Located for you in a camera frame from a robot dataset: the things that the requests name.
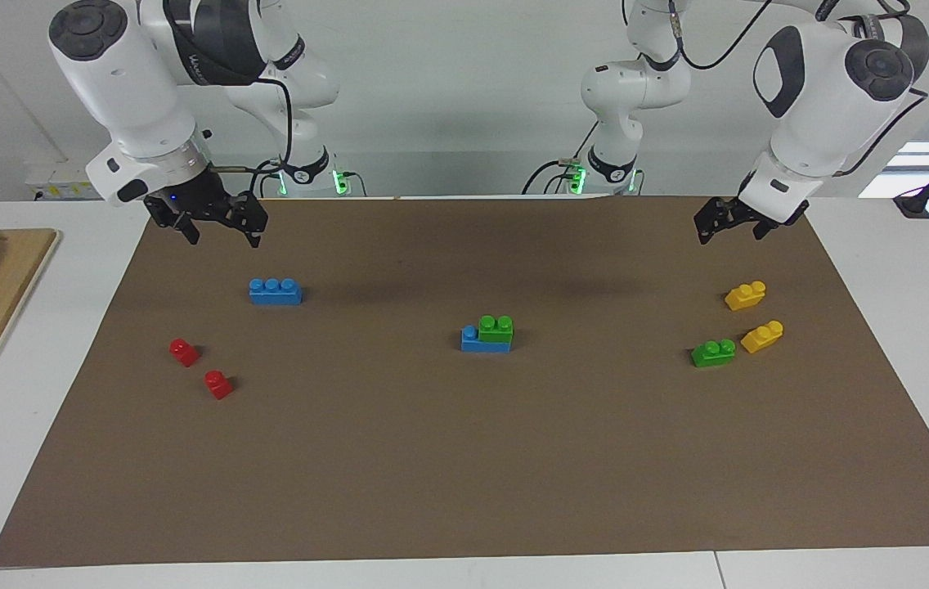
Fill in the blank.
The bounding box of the blue three-stud toy brick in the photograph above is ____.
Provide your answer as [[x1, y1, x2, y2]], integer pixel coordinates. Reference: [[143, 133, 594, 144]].
[[249, 278, 303, 307], [460, 325, 513, 354]]

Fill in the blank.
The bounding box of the yellow two-stud toy brick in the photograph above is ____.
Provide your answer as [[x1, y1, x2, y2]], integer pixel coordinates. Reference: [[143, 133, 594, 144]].
[[725, 281, 767, 312], [740, 320, 785, 355]]

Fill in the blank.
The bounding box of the brown paper table mat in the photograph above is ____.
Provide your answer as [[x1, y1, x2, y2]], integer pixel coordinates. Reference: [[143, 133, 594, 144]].
[[0, 195, 929, 569]]

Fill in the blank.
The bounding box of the black right arm base cable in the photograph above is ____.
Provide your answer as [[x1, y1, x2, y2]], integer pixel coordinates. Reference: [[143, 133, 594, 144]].
[[249, 158, 282, 199]]

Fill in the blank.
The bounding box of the black arm base cable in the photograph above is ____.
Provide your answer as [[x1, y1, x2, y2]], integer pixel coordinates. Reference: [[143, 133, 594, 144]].
[[249, 158, 282, 199], [522, 121, 600, 196]]

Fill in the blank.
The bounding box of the black right arm gripper cable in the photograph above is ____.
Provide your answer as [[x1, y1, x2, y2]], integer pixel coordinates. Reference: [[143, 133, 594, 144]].
[[207, 74, 296, 175]]

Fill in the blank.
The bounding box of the black arm gripper cable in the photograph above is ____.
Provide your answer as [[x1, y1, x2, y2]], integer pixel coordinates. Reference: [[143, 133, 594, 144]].
[[207, 74, 296, 175], [667, 0, 929, 179]]

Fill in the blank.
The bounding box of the white wall power strip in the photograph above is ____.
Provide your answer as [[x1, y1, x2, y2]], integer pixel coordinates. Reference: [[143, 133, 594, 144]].
[[25, 162, 99, 201]]

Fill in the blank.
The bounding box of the black left arm gripper cable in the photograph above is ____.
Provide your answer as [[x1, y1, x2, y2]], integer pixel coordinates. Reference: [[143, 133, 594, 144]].
[[667, 0, 929, 179]]

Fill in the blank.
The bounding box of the black left arm base cable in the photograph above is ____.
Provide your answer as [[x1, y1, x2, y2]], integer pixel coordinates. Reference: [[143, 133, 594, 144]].
[[522, 121, 600, 196]]

